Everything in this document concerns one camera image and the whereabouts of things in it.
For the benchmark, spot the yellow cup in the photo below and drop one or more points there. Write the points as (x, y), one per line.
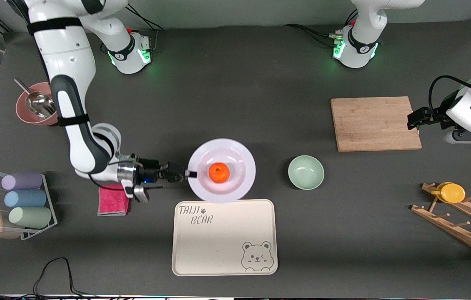
(452, 193)

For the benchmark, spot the purple cup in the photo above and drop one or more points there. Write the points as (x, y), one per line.
(22, 181)

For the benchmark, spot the wooden cutting board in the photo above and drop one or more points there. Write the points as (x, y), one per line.
(375, 123)

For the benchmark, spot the orange fruit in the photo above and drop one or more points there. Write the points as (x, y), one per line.
(219, 173)

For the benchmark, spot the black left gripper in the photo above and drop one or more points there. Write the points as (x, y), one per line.
(432, 113)

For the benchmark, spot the pink bowl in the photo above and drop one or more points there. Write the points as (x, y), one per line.
(25, 114)

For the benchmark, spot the pale green bowl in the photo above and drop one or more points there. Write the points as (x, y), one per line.
(306, 172)

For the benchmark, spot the pink folded cloth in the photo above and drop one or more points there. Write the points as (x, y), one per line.
(112, 204)

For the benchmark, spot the white round plate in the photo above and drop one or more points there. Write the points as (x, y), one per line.
(235, 187)

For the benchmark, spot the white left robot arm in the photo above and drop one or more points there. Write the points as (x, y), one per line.
(362, 46)

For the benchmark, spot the green cup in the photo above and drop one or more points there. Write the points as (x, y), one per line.
(30, 217)

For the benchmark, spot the metal scoop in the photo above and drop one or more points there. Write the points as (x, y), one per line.
(37, 104)

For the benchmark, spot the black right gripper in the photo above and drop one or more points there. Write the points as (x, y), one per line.
(151, 170)

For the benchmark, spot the blue cup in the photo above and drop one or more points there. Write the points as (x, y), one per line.
(25, 198)

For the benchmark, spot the beige bear print tray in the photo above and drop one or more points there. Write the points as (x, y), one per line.
(219, 241)

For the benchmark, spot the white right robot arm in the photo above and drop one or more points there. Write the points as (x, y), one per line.
(64, 50)

